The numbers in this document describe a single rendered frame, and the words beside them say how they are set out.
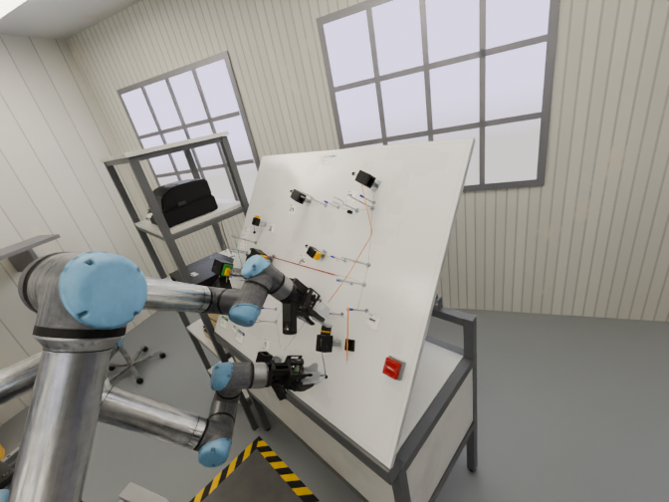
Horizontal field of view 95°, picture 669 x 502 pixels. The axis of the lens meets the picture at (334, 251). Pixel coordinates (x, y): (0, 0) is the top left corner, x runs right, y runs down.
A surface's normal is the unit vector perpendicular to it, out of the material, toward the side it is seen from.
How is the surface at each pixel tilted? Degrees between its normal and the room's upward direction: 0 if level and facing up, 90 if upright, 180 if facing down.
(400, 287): 53
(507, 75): 90
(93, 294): 84
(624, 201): 90
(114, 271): 85
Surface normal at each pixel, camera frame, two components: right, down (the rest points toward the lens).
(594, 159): -0.37, 0.45
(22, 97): 0.91, -0.01
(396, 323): -0.66, -0.20
